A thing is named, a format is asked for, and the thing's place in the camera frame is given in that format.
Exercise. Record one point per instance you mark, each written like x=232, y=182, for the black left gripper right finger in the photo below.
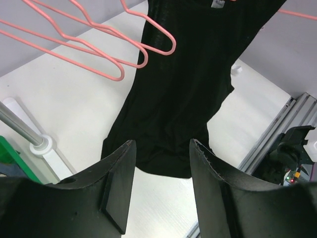
x=227, y=199

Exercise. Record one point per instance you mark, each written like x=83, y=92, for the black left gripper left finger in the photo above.
x=96, y=200

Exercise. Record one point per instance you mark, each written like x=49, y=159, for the black tank top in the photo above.
x=173, y=97

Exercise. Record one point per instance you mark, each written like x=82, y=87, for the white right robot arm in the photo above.
x=285, y=159

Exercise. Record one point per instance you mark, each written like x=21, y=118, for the silver clothes rack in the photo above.
x=70, y=111

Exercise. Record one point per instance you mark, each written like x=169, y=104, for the navy blue printed shirt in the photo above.
x=9, y=170

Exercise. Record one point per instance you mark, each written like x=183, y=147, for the green plastic bin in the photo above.
x=8, y=155

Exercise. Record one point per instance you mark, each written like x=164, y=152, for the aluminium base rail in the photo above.
x=292, y=207

